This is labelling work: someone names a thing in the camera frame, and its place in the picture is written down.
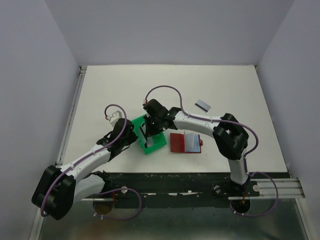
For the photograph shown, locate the silver card in tray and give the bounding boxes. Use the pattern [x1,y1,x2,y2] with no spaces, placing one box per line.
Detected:
[138,122,154,148]

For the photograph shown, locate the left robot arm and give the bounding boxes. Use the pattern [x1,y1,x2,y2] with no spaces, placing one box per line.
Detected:
[31,118,138,220]

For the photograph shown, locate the front aluminium rail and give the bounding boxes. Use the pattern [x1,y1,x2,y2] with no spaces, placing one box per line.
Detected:
[81,178,306,202]

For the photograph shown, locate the white magnetic stripe card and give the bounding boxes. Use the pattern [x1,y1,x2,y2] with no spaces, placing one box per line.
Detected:
[194,99,211,113]

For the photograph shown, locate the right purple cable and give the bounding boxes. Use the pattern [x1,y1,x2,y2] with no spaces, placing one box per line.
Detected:
[143,85,280,218]

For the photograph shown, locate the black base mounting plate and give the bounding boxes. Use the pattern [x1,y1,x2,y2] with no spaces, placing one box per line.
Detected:
[96,172,260,209]

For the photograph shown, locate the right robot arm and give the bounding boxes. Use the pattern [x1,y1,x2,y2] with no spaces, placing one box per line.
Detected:
[143,99,249,196]

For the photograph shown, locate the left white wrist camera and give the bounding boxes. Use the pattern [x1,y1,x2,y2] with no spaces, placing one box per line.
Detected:
[105,110,123,127]

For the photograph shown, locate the left aluminium rail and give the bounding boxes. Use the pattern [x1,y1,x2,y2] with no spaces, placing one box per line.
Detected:
[54,65,88,167]

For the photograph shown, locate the red card holder wallet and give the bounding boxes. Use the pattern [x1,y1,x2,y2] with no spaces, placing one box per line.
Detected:
[170,132,203,154]

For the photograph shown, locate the green plastic card tray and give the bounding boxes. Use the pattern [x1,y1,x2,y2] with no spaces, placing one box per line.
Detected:
[131,115,167,155]

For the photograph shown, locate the aluminium rail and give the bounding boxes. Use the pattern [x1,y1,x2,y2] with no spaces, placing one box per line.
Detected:
[81,178,306,202]
[54,65,88,167]

